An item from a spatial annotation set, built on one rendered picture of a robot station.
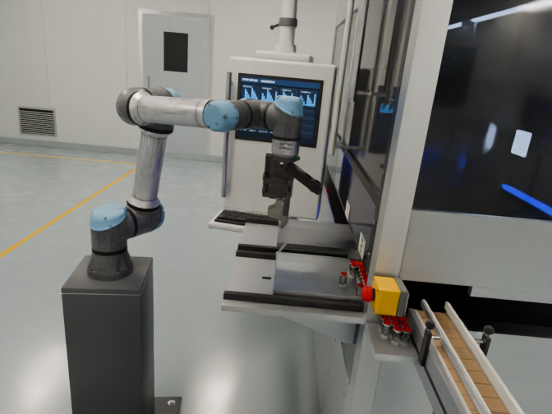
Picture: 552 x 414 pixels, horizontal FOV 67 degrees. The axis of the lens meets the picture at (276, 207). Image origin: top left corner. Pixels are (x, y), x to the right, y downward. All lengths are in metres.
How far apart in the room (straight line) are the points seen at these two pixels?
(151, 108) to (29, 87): 6.54
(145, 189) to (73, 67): 5.92
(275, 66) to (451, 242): 1.21
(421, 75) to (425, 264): 0.47
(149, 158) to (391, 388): 1.04
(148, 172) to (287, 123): 0.58
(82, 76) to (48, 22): 0.86
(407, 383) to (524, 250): 0.49
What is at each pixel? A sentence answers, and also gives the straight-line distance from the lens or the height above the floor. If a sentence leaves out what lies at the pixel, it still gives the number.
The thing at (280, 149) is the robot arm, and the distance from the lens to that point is 1.10.
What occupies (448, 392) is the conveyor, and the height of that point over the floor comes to 0.93.
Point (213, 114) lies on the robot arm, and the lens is 1.03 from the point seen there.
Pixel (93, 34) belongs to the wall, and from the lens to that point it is 7.20.
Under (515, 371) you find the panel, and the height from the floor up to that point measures 0.76.
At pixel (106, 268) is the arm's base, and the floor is 0.83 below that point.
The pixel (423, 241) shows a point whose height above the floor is 1.13.
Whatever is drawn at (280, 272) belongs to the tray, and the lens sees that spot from 1.38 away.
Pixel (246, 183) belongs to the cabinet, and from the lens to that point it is 2.11.
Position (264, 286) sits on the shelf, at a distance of 1.30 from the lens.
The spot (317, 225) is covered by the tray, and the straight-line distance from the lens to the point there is 1.77.
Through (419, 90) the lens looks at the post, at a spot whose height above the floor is 1.49.
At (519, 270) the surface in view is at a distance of 1.26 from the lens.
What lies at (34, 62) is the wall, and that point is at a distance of 7.63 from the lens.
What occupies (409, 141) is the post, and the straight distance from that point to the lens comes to 1.04.
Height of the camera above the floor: 1.52
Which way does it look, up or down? 18 degrees down
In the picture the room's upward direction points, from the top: 5 degrees clockwise
